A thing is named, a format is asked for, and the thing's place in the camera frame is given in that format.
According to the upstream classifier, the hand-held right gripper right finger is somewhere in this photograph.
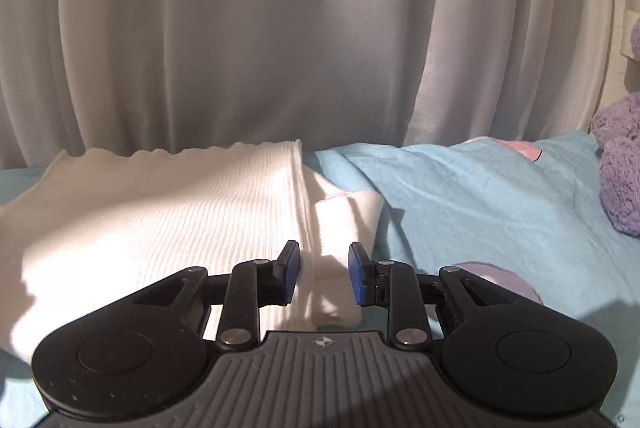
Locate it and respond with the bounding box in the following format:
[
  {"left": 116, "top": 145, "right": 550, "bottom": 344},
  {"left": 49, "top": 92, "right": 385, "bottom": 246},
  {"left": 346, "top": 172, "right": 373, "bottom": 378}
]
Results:
[{"left": 348, "top": 241, "right": 547, "bottom": 352}]

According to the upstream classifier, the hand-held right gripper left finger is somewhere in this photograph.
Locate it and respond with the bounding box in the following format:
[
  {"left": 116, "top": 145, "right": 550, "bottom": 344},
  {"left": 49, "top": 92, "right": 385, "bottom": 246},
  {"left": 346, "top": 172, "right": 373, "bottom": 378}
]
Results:
[{"left": 130, "top": 240, "right": 302, "bottom": 352}]

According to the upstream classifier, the white ribbed knit sweater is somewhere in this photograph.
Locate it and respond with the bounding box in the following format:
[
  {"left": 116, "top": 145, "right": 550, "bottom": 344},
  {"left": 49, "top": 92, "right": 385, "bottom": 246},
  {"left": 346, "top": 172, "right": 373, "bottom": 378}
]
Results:
[{"left": 0, "top": 139, "right": 387, "bottom": 361}]

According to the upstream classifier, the light blue printed bedsheet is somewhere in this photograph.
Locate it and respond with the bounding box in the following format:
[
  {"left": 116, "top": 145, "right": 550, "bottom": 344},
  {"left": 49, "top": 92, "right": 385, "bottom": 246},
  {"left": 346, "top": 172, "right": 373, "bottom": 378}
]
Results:
[{"left": 0, "top": 130, "right": 640, "bottom": 428}]

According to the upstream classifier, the white curtain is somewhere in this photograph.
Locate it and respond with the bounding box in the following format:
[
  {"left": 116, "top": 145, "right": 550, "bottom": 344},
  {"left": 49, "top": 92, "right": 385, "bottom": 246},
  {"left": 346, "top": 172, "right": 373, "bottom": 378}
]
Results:
[{"left": 0, "top": 0, "right": 623, "bottom": 171}]

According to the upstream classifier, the purple teddy bear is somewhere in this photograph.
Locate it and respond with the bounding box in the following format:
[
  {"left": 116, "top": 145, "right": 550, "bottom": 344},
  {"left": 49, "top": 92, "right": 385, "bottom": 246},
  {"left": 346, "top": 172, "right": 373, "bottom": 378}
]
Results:
[{"left": 590, "top": 92, "right": 640, "bottom": 238}]

